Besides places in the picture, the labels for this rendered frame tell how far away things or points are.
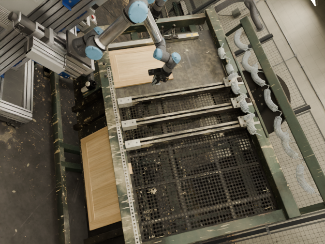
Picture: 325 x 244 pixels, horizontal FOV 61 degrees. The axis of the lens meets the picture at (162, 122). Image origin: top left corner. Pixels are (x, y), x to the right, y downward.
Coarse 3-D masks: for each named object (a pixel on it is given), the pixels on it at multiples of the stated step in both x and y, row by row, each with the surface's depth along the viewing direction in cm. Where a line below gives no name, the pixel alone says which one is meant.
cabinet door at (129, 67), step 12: (132, 48) 277; (144, 48) 278; (120, 60) 270; (132, 60) 271; (144, 60) 272; (156, 60) 273; (120, 72) 264; (132, 72) 265; (144, 72) 265; (120, 84) 258; (132, 84) 258
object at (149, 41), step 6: (180, 36) 285; (186, 36) 285; (192, 36) 286; (198, 36) 288; (126, 42) 278; (132, 42) 278; (138, 42) 279; (144, 42) 279; (150, 42) 279; (168, 42) 285; (108, 48) 274; (114, 48) 276; (120, 48) 278
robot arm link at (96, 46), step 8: (136, 0) 164; (144, 0) 167; (128, 8) 166; (136, 8) 162; (144, 8) 163; (120, 16) 171; (128, 16) 167; (136, 16) 166; (144, 16) 166; (112, 24) 175; (120, 24) 172; (128, 24) 172; (104, 32) 178; (112, 32) 176; (120, 32) 177; (88, 40) 188; (96, 40) 181; (104, 40) 180; (112, 40) 181; (88, 48) 181; (96, 48) 181; (104, 48) 184; (88, 56) 186; (96, 56) 186
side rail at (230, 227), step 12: (252, 216) 208; (264, 216) 208; (276, 216) 208; (204, 228) 202; (216, 228) 203; (228, 228) 203; (240, 228) 203; (156, 240) 197; (168, 240) 197; (180, 240) 198; (192, 240) 198
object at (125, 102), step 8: (224, 80) 255; (232, 80) 255; (184, 88) 253; (192, 88) 253; (200, 88) 255; (208, 88) 254; (216, 88) 255; (224, 88) 259; (136, 96) 246; (144, 96) 247; (152, 96) 250; (160, 96) 248; (168, 96) 249; (176, 96) 252; (184, 96) 256; (120, 104) 242; (128, 104) 245; (136, 104) 249
